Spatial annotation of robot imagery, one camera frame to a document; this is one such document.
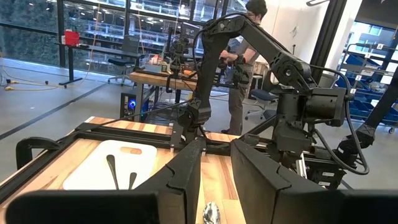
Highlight black metal spoon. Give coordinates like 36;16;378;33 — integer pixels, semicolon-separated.
127;172;137;190

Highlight wooden-top metal workbench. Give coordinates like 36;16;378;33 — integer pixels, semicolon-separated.
129;70;200;123

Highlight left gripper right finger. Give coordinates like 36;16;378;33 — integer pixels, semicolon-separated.
230;139;398;224

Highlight black ladle with metal handle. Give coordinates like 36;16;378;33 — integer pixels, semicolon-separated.
106;154;121;190

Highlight white plastic bin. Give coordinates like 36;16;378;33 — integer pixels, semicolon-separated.
62;139;158;191

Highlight black standing desk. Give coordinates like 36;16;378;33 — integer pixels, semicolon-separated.
55;42;146;86

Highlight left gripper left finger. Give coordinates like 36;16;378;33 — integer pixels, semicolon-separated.
6;138;206;224

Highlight blue-seat office chair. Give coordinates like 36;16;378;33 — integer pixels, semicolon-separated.
244;88;280;121

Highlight red bag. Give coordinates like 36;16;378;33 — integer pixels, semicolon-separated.
63;29;81;47

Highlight person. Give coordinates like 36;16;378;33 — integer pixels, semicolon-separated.
220;0;269;135

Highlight black office chair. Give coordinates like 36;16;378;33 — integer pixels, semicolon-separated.
107;34;146;86

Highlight computer tower blue lights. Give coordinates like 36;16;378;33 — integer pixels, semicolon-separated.
120;92;147;121

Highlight blue bin shelf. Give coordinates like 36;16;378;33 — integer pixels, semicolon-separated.
337;43;398;134

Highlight black table clamp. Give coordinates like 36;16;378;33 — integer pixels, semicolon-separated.
15;136;62;170

